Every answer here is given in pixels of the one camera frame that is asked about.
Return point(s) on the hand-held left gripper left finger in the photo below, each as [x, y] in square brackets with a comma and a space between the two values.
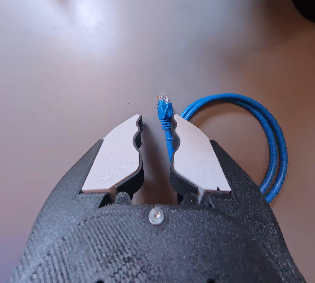
[115, 160]

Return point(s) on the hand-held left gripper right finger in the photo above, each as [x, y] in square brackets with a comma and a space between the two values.
[199, 165]

